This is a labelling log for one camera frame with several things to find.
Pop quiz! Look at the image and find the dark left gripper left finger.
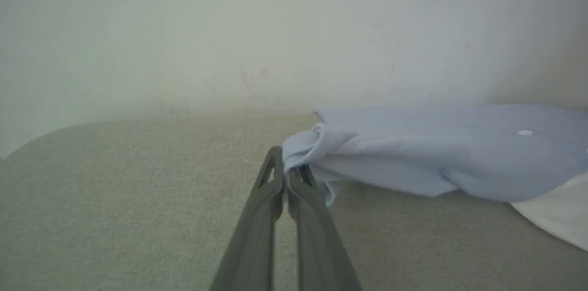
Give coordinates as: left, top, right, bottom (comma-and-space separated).
209, 145, 286, 291

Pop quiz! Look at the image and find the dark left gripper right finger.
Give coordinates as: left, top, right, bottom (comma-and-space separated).
286, 165, 363, 291

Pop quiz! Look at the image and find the light blue white shirt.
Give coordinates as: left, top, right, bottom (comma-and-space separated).
281, 105, 588, 253

